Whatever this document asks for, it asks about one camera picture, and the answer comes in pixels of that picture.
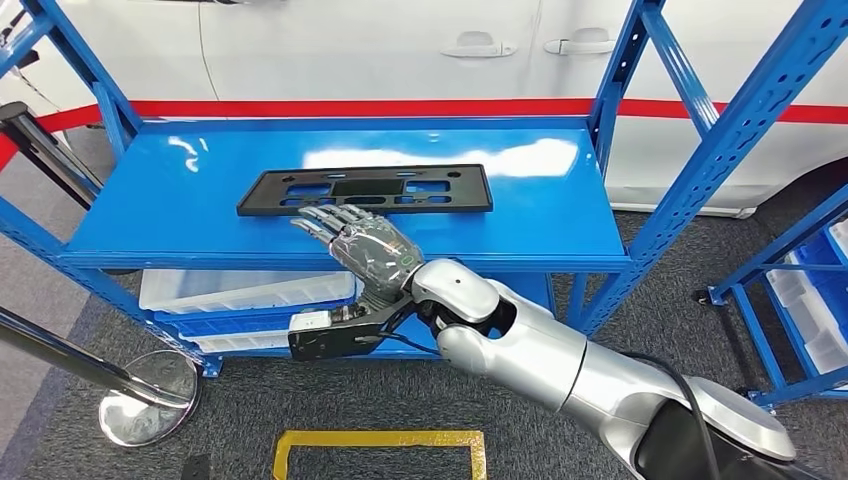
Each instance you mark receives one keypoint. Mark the blue plastic crate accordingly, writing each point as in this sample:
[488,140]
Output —
[232,324]
[828,285]

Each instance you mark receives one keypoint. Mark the white car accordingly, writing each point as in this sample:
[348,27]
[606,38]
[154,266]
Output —
[331,60]

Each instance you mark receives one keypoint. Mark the black plastic plate frame part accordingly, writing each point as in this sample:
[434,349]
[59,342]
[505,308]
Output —
[265,195]

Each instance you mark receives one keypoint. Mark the red barrier belt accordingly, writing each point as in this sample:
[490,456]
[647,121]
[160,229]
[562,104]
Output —
[331,108]

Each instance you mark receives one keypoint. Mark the black stanchion post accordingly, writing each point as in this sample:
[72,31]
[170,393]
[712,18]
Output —
[40,142]

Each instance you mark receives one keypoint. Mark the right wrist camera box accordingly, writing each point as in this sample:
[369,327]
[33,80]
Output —
[318,341]

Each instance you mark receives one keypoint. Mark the black robot foot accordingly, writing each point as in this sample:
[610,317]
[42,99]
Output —
[195,469]

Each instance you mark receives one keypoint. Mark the blue shelf rack on casters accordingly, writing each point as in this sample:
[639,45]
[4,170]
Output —
[755,331]

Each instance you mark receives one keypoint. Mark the blue metal shelf rack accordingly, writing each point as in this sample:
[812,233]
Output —
[166,218]

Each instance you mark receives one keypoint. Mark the chrome stanchion post with base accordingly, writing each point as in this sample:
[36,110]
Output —
[146,417]

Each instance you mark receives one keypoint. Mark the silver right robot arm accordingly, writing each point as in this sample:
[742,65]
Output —
[530,344]

